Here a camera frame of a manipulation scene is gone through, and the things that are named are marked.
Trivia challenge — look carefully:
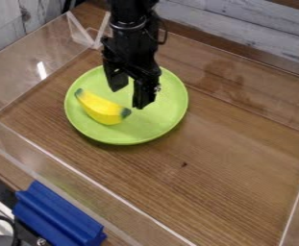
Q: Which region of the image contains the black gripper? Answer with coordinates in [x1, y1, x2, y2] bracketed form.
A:
[102, 23, 162, 110]

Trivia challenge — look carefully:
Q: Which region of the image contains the yellow toy banana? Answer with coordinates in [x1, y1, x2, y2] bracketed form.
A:
[75, 88, 132, 125]

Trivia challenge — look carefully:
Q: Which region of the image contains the green round plate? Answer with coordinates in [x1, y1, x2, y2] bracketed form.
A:
[64, 65, 189, 145]

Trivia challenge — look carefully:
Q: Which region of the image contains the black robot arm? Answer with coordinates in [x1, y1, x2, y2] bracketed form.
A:
[102, 0, 162, 110]

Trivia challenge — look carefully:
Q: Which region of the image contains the blue plastic clamp block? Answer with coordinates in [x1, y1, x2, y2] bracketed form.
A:
[14, 181, 107, 246]

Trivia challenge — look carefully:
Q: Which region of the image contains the clear acrylic enclosure wall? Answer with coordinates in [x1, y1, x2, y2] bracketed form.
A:
[0, 4, 299, 246]

